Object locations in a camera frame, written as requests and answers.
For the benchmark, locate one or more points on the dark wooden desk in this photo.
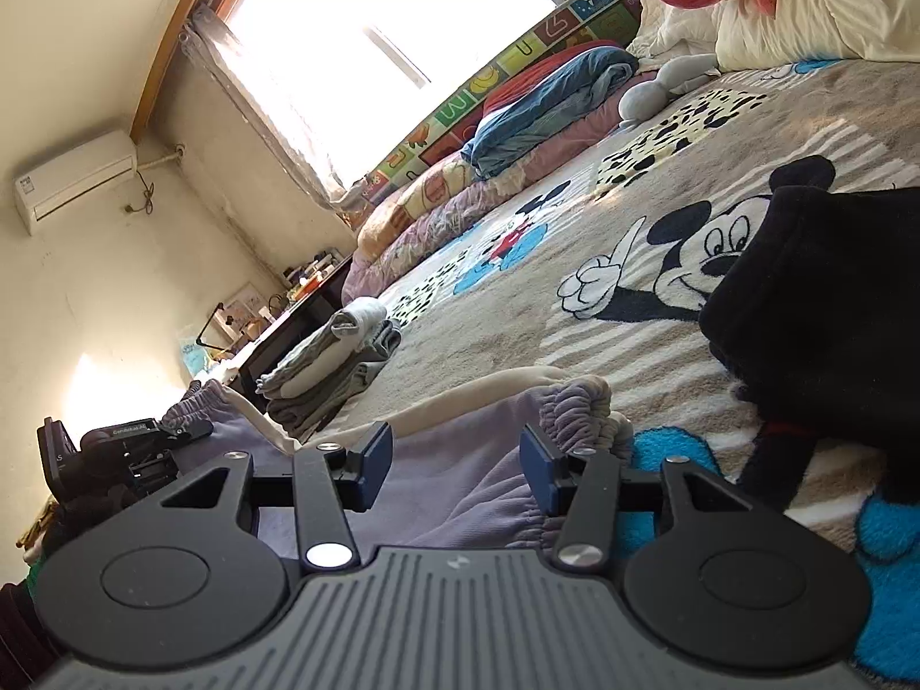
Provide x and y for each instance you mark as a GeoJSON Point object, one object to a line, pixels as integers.
{"type": "Point", "coordinates": [287, 345]}

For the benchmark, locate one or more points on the purple floral quilt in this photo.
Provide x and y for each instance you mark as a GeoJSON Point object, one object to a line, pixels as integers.
{"type": "Point", "coordinates": [431, 223]}

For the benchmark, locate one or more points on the grey plush toy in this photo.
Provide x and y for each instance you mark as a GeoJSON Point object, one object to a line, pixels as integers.
{"type": "Point", "coordinates": [661, 90]}

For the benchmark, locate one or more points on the white duvet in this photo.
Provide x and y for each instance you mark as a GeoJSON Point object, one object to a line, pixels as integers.
{"type": "Point", "coordinates": [826, 7]}

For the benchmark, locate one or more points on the picture frame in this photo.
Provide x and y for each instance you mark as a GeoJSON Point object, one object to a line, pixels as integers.
{"type": "Point", "coordinates": [241, 309]}

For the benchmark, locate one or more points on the blue folded blanket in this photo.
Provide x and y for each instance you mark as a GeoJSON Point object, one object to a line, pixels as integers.
{"type": "Point", "coordinates": [546, 115]}

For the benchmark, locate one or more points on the white air conditioner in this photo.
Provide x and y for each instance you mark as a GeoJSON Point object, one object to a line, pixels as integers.
{"type": "Point", "coordinates": [72, 180]}

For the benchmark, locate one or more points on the red folded blanket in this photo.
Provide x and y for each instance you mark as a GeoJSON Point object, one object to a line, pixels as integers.
{"type": "Point", "coordinates": [517, 86]}

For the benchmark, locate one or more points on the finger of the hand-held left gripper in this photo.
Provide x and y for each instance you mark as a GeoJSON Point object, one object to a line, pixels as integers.
{"type": "Point", "coordinates": [183, 430]}

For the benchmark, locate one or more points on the purple and beige pants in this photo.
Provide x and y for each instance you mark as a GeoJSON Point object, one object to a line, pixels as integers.
{"type": "Point", "coordinates": [460, 460]}

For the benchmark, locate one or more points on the colourful alphabet play mat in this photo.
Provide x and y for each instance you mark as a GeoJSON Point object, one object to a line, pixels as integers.
{"type": "Point", "coordinates": [460, 104]}

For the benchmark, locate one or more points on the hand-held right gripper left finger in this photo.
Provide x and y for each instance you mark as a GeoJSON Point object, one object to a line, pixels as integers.
{"type": "Point", "coordinates": [374, 463]}

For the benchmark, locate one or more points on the stack of grey folded clothes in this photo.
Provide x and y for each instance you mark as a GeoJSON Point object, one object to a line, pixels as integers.
{"type": "Point", "coordinates": [323, 366]}

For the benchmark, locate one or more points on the clutter of small desk things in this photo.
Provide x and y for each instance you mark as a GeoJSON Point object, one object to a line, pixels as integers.
{"type": "Point", "coordinates": [313, 273]}

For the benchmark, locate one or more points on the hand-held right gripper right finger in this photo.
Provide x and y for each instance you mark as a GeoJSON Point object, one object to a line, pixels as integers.
{"type": "Point", "coordinates": [537, 467]}

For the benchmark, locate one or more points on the light blue wall poster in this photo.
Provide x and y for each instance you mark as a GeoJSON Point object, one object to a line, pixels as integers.
{"type": "Point", "coordinates": [190, 359]}

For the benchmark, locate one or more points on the window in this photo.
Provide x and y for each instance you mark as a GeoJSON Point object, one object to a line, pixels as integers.
{"type": "Point", "coordinates": [374, 43]}

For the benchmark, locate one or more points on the black garment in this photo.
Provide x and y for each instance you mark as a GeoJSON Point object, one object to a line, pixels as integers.
{"type": "Point", "coordinates": [826, 316]}

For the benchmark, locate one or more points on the black desk lamp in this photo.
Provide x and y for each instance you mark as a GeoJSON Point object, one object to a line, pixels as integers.
{"type": "Point", "coordinates": [205, 330]}

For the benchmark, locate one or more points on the person's left hand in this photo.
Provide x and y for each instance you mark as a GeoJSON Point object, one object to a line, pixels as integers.
{"type": "Point", "coordinates": [93, 510]}

